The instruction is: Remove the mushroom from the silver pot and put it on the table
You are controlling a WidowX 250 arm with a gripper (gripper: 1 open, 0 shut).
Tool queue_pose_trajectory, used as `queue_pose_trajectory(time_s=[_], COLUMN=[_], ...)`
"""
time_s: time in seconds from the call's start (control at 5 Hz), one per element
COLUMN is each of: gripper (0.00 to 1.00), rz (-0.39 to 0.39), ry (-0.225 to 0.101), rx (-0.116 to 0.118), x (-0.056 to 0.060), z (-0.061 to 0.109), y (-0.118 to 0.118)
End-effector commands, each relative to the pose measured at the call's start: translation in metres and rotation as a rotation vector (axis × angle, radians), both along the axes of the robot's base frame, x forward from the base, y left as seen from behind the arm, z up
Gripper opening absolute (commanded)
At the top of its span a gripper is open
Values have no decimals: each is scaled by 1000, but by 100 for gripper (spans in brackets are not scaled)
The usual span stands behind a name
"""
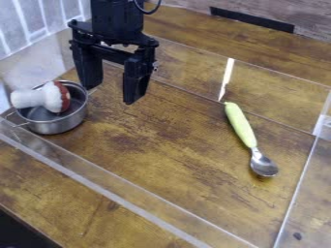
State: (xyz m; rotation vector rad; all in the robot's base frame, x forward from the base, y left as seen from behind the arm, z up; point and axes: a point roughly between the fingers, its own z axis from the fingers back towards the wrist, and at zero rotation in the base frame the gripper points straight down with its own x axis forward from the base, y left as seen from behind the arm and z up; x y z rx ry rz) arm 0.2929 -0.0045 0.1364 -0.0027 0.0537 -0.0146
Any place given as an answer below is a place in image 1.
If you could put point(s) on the green handled metal spoon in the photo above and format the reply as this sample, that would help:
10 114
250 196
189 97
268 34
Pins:
261 164

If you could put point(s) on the clear acrylic barrier wall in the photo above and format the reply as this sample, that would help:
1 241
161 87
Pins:
154 174

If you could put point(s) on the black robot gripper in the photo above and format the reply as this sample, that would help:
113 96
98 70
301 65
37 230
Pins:
114 37

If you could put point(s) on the silver metal pot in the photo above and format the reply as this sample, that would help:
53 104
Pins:
49 123

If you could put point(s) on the red white plush mushroom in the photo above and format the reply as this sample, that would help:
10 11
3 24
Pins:
53 97

